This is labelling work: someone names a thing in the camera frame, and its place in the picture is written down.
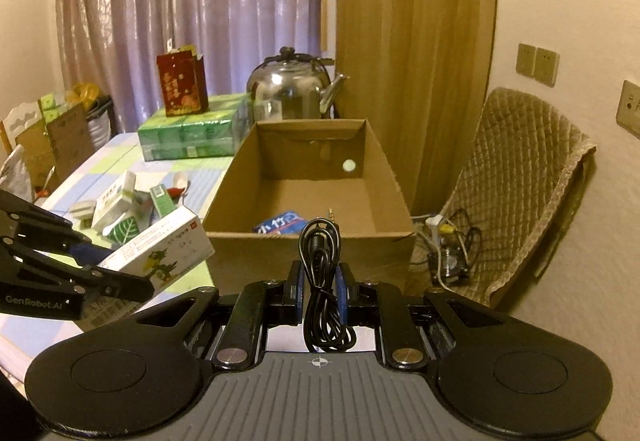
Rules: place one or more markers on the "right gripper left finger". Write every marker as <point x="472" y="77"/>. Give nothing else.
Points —
<point x="258" y="307"/>

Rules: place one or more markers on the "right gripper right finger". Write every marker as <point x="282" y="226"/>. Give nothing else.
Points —
<point x="382" y="307"/>

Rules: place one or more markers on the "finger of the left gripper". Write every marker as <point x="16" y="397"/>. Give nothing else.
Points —
<point x="28" y="225"/>
<point x="89" y="280"/>

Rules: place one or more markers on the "white box with dragon print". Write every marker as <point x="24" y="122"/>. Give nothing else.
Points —
<point x="161" y="254"/>

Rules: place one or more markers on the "blue dental floss pick box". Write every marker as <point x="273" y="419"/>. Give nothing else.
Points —
<point x="283" y="224"/>

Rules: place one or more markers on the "white green mecobalamin tablet box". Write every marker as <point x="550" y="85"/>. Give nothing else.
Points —
<point x="114" y="201"/>

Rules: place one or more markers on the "green white medicine box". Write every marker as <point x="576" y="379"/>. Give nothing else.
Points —
<point x="162" y="202"/>

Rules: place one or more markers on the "checked tablecloth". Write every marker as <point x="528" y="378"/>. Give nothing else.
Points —
<point x="23" y="338"/>

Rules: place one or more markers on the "bags beside table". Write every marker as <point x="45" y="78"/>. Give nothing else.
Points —
<point x="47" y="140"/>

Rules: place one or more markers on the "brown cardboard box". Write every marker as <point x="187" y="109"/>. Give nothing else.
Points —
<point x="313" y="168"/>

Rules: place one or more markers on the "green tissue pack bundle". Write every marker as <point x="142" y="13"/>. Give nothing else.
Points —
<point x="219" y="132"/>

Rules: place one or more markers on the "dark red gift box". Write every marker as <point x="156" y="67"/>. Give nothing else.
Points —
<point x="183" y="82"/>

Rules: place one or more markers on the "stainless steel kettle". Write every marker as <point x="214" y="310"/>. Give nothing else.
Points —
<point x="292" y="85"/>

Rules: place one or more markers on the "quilted beige chair cushion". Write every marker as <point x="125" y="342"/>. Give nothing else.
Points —
<point x="523" y="183"/>

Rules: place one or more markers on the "purple curtain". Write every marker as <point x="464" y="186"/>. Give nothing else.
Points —
<point x="190" y="15"/>

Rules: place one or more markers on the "power strip with cables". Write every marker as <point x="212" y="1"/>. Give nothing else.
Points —
<point x="446" y="247"/>

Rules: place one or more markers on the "double wall socket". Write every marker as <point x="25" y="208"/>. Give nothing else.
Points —
<point x="537" y="63"/>

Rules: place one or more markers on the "single wall socket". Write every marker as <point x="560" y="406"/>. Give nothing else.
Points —
<point x="628" y="110"/>

